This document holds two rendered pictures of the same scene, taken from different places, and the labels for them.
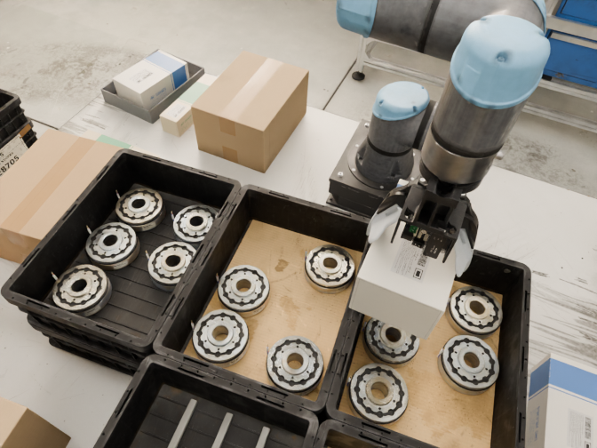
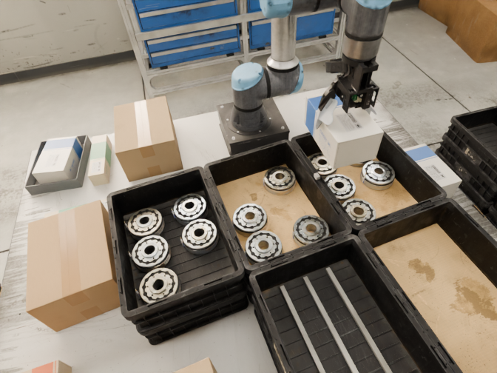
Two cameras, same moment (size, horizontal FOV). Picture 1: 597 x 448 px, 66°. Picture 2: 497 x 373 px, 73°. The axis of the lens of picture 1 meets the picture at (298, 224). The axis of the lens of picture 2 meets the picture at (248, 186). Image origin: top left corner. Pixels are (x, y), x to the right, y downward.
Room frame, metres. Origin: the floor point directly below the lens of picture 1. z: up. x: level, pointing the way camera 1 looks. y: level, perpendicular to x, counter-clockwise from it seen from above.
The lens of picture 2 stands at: (-0.05, 0.42, 1.68)
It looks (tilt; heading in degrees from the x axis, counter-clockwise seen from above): 49 degrees down; 327
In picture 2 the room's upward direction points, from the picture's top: 5 degrees counter-clockwise
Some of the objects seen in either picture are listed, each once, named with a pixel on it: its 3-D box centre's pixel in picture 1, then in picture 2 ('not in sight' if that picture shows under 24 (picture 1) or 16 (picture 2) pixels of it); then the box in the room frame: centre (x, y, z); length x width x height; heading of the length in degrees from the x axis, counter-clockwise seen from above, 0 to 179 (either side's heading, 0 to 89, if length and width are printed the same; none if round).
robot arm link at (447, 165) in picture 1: (462, 149); (362, 44); (0.37, -0.17, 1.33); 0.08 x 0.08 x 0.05
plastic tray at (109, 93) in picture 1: (155, 84); (60, 163); (1.25, 0.50, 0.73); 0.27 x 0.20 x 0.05; 153
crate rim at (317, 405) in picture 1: (276, 282); (271, 197); (0.43, 0.03, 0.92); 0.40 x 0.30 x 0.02; 164
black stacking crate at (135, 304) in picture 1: (139, 250); (174, 241); (0.52, 0.32, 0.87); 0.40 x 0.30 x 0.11; 164
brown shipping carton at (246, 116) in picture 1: (253, 109); (148, 137); (1.09, 0.16, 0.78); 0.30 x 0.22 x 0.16; 159
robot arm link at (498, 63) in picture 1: (487, 86); (368, 3); (0.38, -0.17, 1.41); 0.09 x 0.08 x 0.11; 158
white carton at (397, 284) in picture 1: (412, 255); (339, 126); (0.40, -0.18, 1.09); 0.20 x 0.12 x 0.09; 159
